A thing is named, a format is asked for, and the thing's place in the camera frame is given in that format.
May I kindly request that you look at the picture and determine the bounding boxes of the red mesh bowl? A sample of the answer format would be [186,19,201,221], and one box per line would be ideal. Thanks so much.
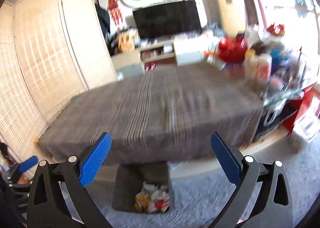
[218,35,248,64]

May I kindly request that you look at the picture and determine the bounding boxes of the crumpled paper trash in bin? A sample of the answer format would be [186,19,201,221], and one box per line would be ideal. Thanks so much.
[135,181,171,214]

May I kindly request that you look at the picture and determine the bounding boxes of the black television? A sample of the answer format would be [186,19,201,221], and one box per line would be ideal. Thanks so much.
[133,0,201,39]

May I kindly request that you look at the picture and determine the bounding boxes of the white tv cabinet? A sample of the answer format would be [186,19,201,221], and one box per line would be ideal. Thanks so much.
[111,34,215,78]

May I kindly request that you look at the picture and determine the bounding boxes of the grey plaid table cloth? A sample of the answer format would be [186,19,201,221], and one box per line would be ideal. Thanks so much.
[39,63,263,164]

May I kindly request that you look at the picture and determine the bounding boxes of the dark grey trash bin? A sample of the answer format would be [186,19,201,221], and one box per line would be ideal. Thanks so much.
[112,162,176,215]

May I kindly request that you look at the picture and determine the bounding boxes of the woven folding screen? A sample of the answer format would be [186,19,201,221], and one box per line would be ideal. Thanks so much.
[1,0,117,161]

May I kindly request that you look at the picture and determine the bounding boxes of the pink labelled white bottle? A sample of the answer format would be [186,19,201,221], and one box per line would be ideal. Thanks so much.
[256,53,272,84]

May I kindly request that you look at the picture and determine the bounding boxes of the red storage box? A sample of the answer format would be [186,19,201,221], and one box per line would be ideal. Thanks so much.
[282,86,313,132]

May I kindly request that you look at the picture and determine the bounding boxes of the white lotion bottle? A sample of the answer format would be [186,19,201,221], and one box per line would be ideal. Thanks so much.
[244,49,258,80]

